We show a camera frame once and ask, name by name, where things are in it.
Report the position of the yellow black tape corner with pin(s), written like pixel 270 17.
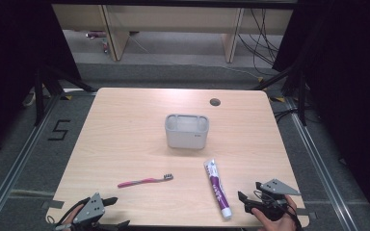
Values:
pixel 66 97
pixel 277 99

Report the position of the white purple toothpaste tube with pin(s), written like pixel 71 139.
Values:
pixel 216 186

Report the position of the person's right hand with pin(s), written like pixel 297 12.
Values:
pixel 277 224

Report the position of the grey toothbrush holder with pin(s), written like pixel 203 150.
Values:
pixel 186 138

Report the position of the pink toothbrush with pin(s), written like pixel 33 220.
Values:
pixel 141 181

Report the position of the beige wooden desk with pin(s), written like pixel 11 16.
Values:
pixel 173 19

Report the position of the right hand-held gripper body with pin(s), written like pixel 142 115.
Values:
pixel 276 187

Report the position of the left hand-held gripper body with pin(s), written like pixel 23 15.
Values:
pixel 89 210

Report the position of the person's left hand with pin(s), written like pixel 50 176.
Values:
pixel 74 214

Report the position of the small bottle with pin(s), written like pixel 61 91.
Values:
pixel 105 46

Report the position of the black curtain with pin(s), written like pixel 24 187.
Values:
pixel 350 80
pixel 13 48

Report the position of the small pink object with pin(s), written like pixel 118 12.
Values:
pixel 95 34

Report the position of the aluminium floor rail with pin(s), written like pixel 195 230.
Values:
pixel 16 166
pixel 321 166

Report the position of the grey tape strip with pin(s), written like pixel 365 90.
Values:
pixel 311 215
pixel 53 204

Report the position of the black metal stand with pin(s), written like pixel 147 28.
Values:
pixel 40 96
pixel 302 96

